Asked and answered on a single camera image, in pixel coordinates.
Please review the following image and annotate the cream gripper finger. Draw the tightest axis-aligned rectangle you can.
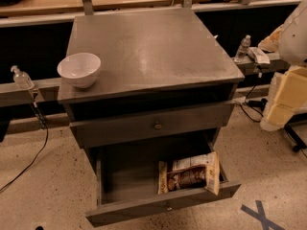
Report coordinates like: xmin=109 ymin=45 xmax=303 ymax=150
xmin=260 ymin=66 xmax=307 ymax=131

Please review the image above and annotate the brown chip bag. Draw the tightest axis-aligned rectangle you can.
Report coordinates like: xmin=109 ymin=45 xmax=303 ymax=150
xmin=157 ymin=151 xmax=220 ymax=195

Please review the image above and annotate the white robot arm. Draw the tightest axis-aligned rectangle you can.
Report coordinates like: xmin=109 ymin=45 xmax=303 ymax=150
xmin=258 ymin=0 xmax=307 ymax=131

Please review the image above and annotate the grey wooden drawer cabinet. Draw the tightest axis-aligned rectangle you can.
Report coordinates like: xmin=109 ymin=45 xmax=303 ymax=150
xmin=57 ymin=7 xmax=246 ymax=150

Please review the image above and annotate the open grey middle drawer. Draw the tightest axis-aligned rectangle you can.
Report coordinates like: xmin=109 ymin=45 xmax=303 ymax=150
xmin=86 ymin=132 xmax=241 ymax=227

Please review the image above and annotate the closed grey top drawer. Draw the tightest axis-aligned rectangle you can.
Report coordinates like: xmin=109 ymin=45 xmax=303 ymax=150
xmin=70 ymin=101 xmax=234 ymax=149

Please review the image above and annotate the black power adapter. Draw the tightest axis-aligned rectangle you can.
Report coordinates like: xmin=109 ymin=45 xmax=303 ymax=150
xmin=248 ymin=98 xmax=268 ymax=110

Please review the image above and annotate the clear plastic water bottle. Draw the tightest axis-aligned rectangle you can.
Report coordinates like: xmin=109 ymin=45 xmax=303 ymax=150
xmin=234 ymin=34 xmax=251 ymax=63

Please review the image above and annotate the blue tape cross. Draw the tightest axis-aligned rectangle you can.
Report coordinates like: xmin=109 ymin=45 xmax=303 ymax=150
xmin=241 ymin=200 xmax=286 ymax=230

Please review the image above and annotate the white ceramic bowl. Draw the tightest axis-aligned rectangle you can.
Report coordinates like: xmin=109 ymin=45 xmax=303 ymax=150
xmin=57 ymin=53 xmax=101 ymax=88

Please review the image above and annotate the clear hand sanitizer pump bottle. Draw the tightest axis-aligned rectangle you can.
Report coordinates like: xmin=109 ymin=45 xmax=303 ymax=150
xmin=11 ymin=65 xmax=35 ymax=90

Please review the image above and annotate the grey metal rail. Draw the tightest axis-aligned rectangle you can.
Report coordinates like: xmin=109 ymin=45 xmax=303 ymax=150
xmin=0 ymin=78 xmax=61 ymax=107

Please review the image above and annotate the black floor cable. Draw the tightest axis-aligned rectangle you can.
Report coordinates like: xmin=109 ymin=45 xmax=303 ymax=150
xmin=0 ymin=103 xmax=50 ymax=194

